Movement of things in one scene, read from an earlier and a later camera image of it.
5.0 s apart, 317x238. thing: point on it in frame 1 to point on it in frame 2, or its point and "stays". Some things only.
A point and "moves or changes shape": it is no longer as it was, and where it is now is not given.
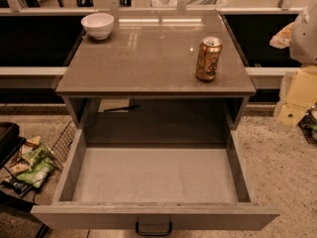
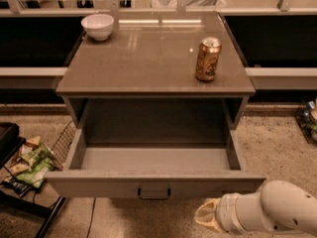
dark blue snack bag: x=20 y=186 stays
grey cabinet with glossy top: x=139 y=84 stays
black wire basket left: x=60 y=148 stays
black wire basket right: x=308 y=125 stays
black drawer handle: x=154 y=233 to x=154 y=197
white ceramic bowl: x=98 y=25 stays
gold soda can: x=209 y=54 stays
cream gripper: x=305 y=39 to x=226 y=212
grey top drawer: x=155 y=164 moves or changes shape
